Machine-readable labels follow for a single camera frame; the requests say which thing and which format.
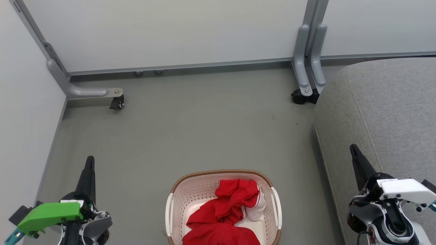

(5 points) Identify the grey fabric sofa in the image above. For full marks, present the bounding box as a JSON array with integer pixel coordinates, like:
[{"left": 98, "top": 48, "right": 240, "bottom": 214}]
[{"left": 313, "top": 57, "right": 436, "bottom": 245}]

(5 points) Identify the white perforated laundry basket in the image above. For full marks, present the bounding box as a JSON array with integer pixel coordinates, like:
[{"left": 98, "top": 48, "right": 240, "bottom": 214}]
[{"left": 165, "top": 169, "right": 283, "bottom": 245}]

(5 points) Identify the teal plug black camera cable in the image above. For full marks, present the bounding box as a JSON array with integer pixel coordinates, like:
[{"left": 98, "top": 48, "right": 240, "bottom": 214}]
[{"left": 4, "top": 229, "right": 25, "bottom": 245}]

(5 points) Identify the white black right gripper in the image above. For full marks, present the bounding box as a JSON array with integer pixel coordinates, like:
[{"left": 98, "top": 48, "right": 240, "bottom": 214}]
[{"left": 350, "top": 144, "right": 436, "bottom": 205}]

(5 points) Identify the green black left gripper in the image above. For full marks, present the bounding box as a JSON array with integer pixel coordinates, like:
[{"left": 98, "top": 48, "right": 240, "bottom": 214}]
[{"left": 17, "top": 156, "right": 96, "bottom": 239}]

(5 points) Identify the red garment with white sleeve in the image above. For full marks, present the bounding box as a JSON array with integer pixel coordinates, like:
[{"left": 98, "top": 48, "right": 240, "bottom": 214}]
[{"left": 187, "top": 179, "right": 267, "bottom": 229}]

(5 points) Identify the grey curved partition leg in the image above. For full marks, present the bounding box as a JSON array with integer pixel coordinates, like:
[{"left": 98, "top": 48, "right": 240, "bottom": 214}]
[
  {"left": 311, "top": 23, "right": 328, "bottom": 86},
  {"left": 293, "top": 24, "right": 312, "bottom": 97},
  {"left": 47, "top": 59, "right": 124, "bottom": 100}
]

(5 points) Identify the plain red garment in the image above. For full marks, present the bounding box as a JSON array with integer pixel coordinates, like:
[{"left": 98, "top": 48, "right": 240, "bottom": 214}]
[{"left": 182, "top": 223, "right": 261, "bottom": 245}]

